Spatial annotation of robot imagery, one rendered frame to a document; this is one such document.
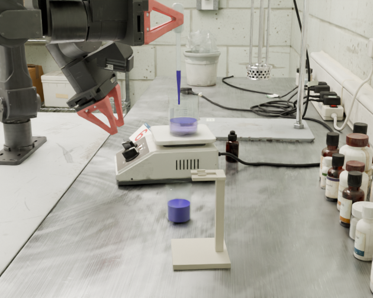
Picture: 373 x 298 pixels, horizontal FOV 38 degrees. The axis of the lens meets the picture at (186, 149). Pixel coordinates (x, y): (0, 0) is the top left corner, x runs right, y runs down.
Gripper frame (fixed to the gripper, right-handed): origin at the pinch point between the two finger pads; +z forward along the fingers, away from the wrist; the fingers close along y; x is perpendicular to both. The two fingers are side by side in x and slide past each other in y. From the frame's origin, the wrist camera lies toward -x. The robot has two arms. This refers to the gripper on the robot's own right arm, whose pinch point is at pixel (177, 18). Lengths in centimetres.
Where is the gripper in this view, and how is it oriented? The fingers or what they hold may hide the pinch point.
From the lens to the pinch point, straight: 84.1
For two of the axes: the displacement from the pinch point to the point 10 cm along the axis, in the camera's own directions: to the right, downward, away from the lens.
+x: -0.1, 9.6, 2.9
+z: 8.9, -1.3, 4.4
